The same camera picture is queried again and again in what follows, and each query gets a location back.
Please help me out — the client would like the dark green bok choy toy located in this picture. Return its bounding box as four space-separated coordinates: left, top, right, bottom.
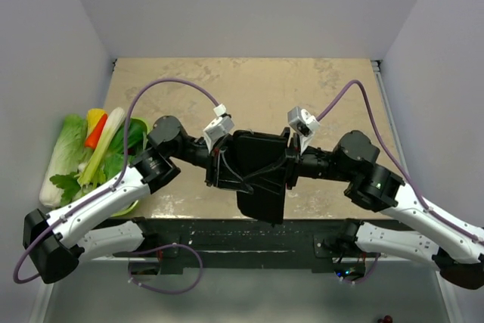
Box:
106 117 149 156

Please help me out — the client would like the white green leek toy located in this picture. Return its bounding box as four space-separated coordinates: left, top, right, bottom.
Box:
78 107 126 187

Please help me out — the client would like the aluminium frame rail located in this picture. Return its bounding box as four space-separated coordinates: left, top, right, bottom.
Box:
370 58 449 263

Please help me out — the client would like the parsley leaf toy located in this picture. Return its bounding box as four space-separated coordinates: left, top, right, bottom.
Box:
49 172 81 207

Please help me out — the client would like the green vegetable basket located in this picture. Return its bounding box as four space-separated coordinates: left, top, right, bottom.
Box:
51 116 152 220

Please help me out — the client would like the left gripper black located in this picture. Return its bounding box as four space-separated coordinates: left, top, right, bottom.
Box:
170 133 258 194

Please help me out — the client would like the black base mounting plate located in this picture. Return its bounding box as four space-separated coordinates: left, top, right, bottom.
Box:
132 218 363 274

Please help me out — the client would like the yellow pepper toy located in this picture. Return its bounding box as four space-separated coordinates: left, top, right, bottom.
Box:
86 108 106 136

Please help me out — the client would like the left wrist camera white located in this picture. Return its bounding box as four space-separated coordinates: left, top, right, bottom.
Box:
203 104 234 151

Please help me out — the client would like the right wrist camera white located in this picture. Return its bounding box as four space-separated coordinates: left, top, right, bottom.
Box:
287 107 320 154

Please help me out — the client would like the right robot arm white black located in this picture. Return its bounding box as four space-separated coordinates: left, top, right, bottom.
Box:
237 129 483 290

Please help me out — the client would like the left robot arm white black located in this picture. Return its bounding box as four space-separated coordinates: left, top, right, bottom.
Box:
23 113 253 284

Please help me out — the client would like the orange carrot toy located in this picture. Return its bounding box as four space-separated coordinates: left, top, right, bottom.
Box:
84 114 108 150

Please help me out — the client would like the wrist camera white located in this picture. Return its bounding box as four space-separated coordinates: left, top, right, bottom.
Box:
287 107 320 154
203 104 234 151

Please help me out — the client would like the black zip tool case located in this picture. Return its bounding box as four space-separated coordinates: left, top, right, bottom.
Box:
233 130 288 225

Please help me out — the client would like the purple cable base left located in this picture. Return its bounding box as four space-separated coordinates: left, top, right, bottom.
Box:
127 243 205 294

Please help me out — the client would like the napa cabbage toy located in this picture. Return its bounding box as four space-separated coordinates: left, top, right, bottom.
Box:
39 114 92 208

